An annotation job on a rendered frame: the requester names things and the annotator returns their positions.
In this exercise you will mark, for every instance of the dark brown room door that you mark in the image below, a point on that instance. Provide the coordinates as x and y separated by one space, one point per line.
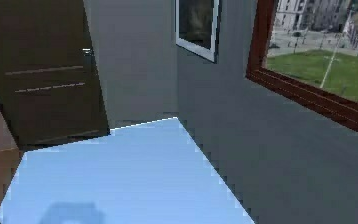
47 73

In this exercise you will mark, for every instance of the red-brown framed window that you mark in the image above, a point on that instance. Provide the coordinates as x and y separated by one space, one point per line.
313 56

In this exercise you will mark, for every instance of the white framed wall picture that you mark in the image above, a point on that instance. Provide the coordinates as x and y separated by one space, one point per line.
197 25

